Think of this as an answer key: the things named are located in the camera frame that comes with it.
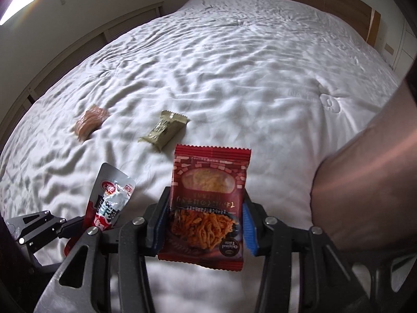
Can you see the red noodle snack packet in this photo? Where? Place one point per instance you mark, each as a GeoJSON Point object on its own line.
{"type": "Point", "coordinates": [208, 195]}

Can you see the black and copper electric kettle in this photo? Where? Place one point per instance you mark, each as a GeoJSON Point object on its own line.
{"type": "Point", "coordinates": [374, 169]}

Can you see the olive green snack packet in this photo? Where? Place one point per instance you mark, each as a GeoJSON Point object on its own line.
{"type": "Point", "coordinates": [163, 130]}

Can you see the wooden headboard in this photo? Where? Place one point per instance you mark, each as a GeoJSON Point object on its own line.
{"type": "Point", "coordinates": [342, 0]}

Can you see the wall socket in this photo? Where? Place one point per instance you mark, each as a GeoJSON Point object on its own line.
{"type": "Point", "coordinates": [389, 48]}

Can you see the red chips packet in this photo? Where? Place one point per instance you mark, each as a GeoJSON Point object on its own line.
{"type": "Point", "coordinates": [110, 195]}

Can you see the wooden radiator cover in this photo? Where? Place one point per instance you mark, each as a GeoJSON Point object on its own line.
{"type": "Point", "coordinates": [81, 49]}

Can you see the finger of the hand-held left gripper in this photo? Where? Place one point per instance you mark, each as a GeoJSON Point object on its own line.
{"type": "Point", "coordinates": [55, 237]}
{"type": "Point", "coordinates": [35, 222]}

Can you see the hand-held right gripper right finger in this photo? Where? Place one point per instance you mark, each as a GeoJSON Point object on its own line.
{"type": "Point", "coordinates": [249, 231]}

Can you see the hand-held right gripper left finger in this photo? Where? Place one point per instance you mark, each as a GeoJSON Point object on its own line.
{"type": "Point", "coordinates": [159, 231]}

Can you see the pink striped snack packet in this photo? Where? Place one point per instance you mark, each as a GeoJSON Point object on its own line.
{"type": "Point", "coordinates": [91, 124]}

